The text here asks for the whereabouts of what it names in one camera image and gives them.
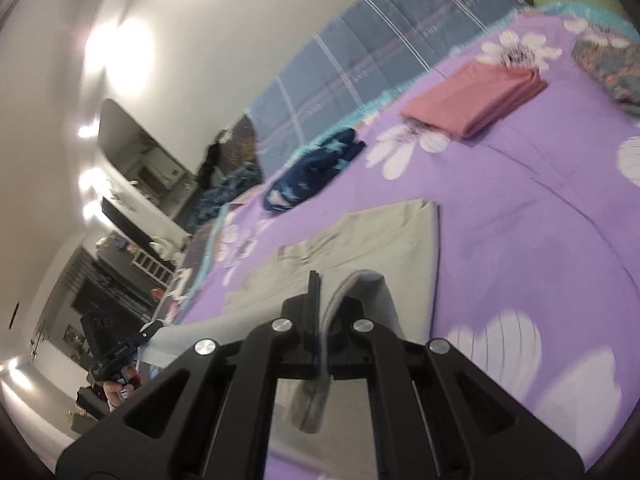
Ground dark patterned quilt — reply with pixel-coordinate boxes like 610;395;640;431
172;115;261;311

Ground arched wall mirror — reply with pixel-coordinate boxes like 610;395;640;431
97;99;197;221

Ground grey-green long sleeve shirt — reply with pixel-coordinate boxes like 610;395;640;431
140;199;441;433

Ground floral patterned garment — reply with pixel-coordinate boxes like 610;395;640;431
571;35;640;123

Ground teal fuzzy blanket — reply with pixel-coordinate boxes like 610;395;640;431
190;167;263;233

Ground blue plaid blanket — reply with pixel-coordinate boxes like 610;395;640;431
247;0;523;181

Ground navy star print garment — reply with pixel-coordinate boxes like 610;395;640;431
262;127;367;211

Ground white ladder rack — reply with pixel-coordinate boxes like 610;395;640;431
131;250;175;286

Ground person's left hand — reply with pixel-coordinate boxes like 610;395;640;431
102;365;142;411

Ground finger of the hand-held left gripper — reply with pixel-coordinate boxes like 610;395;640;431
122;321;166;356

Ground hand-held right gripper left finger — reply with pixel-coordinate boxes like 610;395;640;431
55;270;321;480

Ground white cat figurine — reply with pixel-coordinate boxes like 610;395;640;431
149;235;182;263

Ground purple floral bed sheet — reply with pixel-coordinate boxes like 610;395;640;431
172;7;640;480

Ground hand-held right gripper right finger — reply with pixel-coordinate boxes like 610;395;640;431
327;295;586;480

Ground black shelf unit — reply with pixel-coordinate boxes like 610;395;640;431
70;247;156;321

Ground black cloth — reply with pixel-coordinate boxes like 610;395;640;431
197;129;236;186

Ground pink folded garment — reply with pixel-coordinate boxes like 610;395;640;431
400;62;548;140

